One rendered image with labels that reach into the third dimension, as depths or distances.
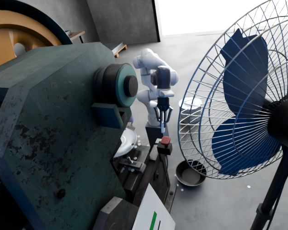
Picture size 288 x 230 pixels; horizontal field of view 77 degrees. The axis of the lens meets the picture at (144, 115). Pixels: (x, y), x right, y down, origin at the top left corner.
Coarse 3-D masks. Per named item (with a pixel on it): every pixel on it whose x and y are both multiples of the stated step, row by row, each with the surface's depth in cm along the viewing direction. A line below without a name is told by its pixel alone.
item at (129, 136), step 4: (128, 128) 139; (124, 132) 137; (128, 132) 136; (132, 132) 135; (124, 136) 133; (128, 136) 132; (132, 136) 132; (136, 136) 130; (124, 140) 129; (128, 140) 130; (132, 140) 129; (136, 140) 128; (124, 144) 127; (128, 144) 126; (120, 148) 125; (124, 148) 124; (128, 148) 123; (132, 148) 123; (116, 152) 123; (120, 152) 122; (124, 152) 121; (116, 156) 120; (120, 156) 119
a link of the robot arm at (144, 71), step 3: (156, 54) 148; (141, 69) 158; (144, 69) 157; (147, 69) 156; (150, 69) 158; (141, 72) 159; (144, 72) 157; (147, 72) 157; (150, 72) 159; (141, 75) 160; (144, 75) 158
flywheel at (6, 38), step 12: (0, 12) 87; (12, 12) 92; (0, 24) 88; (12, 24) 92; (24, 24) 97; (36, 24) 103; (0, 36) 91; (12, 36) 96; (24, 36) 101; (36, 36) 107; (48, 36) 111; (0, 48) 91; (12, 48) 96; (0, 60) 92
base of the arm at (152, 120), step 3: (159, 111) 181; (159, 114) 181; (150, 117) 181; (153, 117) 179; (147, 120) 193; (150, 120) 184; (153, 120) 182; (156, 120) 182; (150, 123) 186; (153, 123) 184; (156, 123) 184; (159, 123) 185
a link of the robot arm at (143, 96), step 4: (140, 92) 168; (144, 92) 166; (148, 92) 165; (136, 96) 170; (140, 96) 167; (144, 96) 166; (148, 96) 165; (140, 100) 169; (144, 100) 168; (148, 100) 168; (144, 104) 172; (148, 104) 170; (152, 104) 174; (156, 104) 175; (148, 108) 175; (152, 108) 173; (148, 112) 180; (152, 112) 176
